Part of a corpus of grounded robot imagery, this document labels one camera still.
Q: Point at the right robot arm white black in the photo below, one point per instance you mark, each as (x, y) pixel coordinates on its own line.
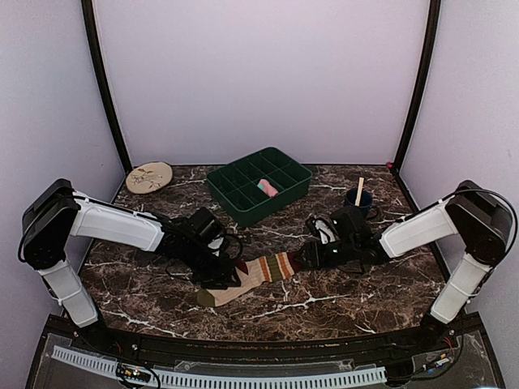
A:
(481, 223)

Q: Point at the black front rail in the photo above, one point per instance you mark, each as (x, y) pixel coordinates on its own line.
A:
(161, 349)

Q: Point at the round beige floral coaster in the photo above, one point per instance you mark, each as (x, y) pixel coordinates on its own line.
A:
(149, 178)

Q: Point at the dark blue mug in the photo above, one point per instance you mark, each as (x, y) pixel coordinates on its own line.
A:
(364, 202)

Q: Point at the wooden stick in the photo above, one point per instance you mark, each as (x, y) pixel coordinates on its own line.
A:
(359, 192)

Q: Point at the left black frame post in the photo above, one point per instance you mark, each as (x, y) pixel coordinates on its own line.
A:
(94, 45)

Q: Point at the green compartment tray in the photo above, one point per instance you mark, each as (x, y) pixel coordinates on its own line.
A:
(234, 186)

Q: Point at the beige striped sock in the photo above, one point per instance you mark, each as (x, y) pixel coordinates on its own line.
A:
(252, 274)

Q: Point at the black frame post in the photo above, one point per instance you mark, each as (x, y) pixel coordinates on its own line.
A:
(428, 45)
(94, 45)

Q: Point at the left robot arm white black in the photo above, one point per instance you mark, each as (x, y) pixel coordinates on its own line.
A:
(61, 212)

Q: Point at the right black frame post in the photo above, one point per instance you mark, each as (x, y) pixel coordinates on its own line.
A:
(428, 45)

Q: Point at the white slotted cable duct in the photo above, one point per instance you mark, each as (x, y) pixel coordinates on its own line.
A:
(219, 378)

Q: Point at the pink patterned sock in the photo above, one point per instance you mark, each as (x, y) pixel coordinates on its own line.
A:
(267, 188)

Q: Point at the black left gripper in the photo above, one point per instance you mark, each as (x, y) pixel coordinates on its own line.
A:
(221, 275)

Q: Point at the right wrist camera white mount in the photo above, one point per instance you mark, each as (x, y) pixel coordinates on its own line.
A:
(325, 231)

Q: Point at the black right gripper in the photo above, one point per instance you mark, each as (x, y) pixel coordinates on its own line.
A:
(314, 252)

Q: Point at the small circuit board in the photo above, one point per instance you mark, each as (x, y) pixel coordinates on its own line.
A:
(130, 372)

